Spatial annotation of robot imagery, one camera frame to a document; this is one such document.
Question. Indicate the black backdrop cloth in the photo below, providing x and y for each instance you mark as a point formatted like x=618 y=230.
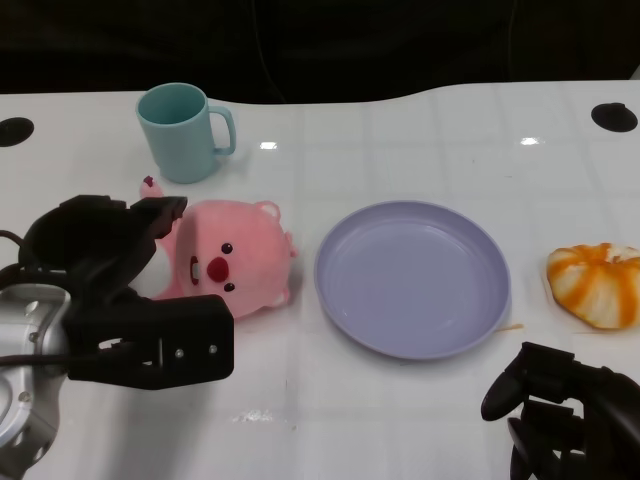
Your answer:
x=100 y=40

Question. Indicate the lavender plastic plate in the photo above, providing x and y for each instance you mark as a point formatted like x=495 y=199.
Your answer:
x=415 y=280

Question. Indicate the orange and white bread toy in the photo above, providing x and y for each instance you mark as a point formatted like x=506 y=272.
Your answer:
x=595 y=290

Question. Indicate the black round table grommet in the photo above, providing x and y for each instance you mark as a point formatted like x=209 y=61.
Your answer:
x=15 y=131
x=612 y=117

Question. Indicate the teal plastic mug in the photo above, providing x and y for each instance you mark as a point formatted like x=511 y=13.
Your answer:
x=180 y=142

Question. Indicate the pink plush beaver doll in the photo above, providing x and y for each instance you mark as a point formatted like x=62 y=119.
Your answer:
x=240 y=230

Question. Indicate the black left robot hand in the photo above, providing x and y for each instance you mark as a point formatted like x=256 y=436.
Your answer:
x=100 y=240

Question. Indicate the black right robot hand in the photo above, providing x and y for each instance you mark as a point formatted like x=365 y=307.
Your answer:
x=605 y=405

